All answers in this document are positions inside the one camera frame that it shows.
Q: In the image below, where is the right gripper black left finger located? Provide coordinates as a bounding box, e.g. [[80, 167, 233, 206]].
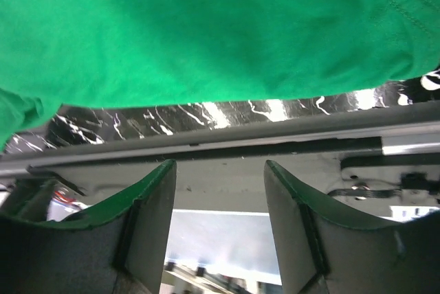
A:
[[1, 160, 177, 293]]

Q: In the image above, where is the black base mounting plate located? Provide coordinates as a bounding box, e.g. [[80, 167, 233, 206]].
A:
[[1, 101, 439, 212]]

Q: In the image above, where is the green t shirt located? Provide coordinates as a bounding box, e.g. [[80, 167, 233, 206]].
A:
[[1, 0, 439, 143]]

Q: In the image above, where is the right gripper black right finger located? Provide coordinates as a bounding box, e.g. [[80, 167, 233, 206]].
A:
[[264, 161, 439, 293]]

